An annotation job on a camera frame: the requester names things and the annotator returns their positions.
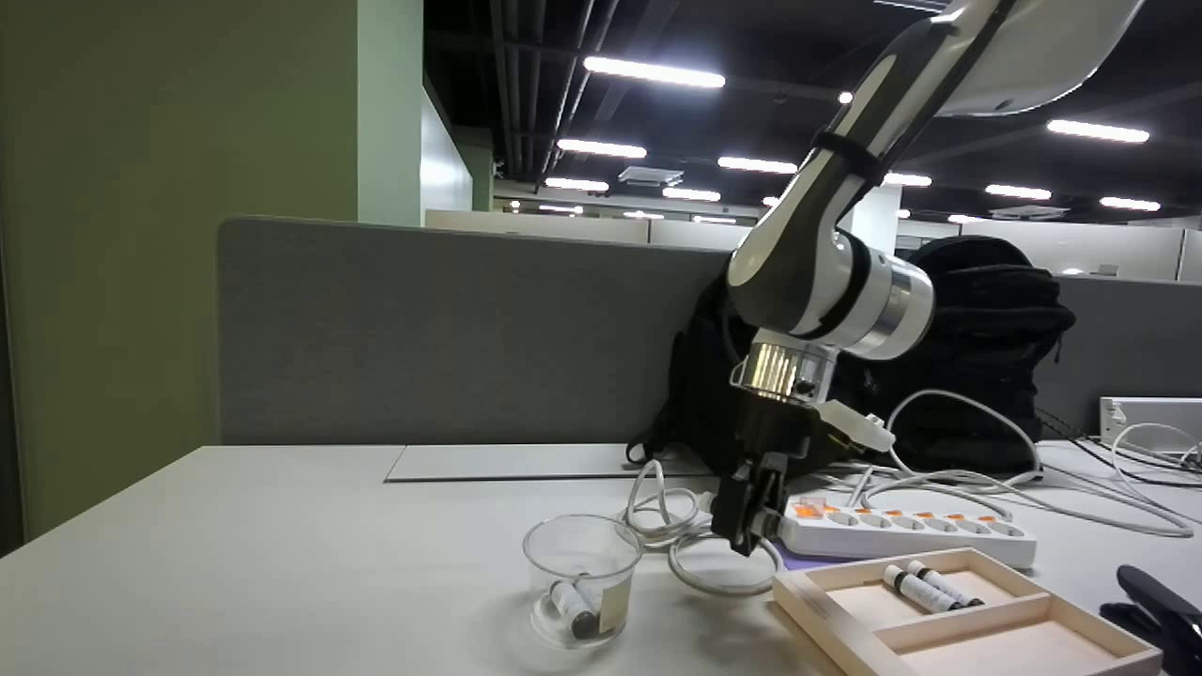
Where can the fluorescent ceiling light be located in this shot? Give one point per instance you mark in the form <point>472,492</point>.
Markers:
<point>1130,203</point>
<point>693,194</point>
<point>1014,194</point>
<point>575,186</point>
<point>755,161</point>
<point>1099,130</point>
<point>604,149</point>
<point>650,74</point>

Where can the small white bottle black cap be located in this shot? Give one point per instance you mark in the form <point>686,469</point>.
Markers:
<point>575,604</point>
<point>955,587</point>

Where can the clear plastic cup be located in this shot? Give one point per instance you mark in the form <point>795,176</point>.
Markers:
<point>564,551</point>

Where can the white power strip orange switches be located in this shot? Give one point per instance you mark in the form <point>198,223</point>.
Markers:
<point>915,536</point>

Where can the wooden two-compartment box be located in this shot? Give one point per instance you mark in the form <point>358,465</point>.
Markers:
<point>1076,649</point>

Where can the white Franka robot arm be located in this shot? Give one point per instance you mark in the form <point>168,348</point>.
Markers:
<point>811,239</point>

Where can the grey desk partition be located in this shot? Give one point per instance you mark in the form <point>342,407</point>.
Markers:
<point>436,338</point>

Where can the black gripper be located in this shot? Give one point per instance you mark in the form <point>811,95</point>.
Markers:
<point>776,434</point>

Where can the black backpack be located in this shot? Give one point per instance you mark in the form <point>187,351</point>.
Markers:
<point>988,338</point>

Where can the white device box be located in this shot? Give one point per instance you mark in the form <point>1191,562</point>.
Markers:
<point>1152,413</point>

